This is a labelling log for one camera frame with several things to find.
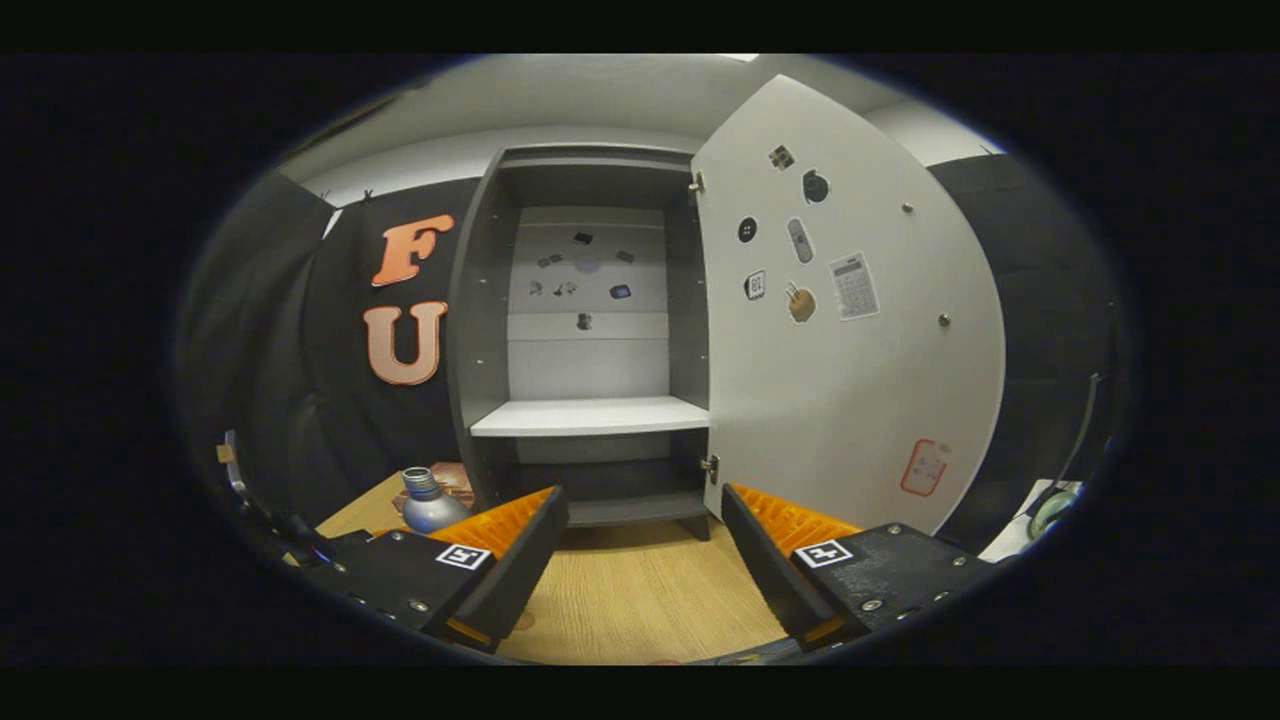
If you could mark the white cabinet shelf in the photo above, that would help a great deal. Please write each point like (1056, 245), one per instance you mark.
(590, 415)

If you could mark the green round object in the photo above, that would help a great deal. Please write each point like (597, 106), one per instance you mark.
(1052, 512)

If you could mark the stack of books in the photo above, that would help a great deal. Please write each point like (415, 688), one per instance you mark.
(455, 480)

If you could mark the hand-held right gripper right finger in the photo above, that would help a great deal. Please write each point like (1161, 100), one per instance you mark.
(770, 580)

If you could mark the black backdrop cloth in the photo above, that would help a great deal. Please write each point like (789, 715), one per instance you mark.
(300, 400)

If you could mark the grey cabinet door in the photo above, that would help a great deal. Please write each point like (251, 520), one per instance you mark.
(850, 400)

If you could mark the dark grey cabinet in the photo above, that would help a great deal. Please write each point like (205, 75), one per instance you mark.
(480, 300)

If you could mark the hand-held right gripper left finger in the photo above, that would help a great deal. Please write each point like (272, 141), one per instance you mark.
(510, 590)

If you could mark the white paper sheet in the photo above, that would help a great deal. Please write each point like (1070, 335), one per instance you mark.
(1012, 535)

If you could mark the small plastic bottle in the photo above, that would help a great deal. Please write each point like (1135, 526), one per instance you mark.
(432, 512)

